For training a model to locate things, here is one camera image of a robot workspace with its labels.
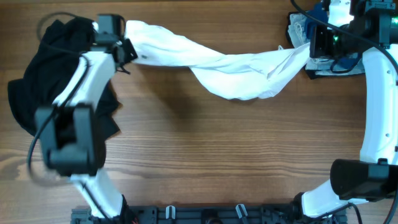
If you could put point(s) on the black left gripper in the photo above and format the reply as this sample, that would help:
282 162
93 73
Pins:
132 53

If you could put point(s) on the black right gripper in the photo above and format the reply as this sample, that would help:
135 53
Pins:
320 48

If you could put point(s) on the white t-shirt with black print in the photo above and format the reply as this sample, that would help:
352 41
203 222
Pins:
230 76

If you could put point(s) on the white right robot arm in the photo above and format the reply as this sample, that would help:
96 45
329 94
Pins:
373 177

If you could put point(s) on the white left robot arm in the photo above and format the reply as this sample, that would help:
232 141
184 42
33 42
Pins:
71 139

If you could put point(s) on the blue garment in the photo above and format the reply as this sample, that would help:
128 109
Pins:
335 12

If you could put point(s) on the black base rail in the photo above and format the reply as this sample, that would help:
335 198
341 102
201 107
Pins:
265 214

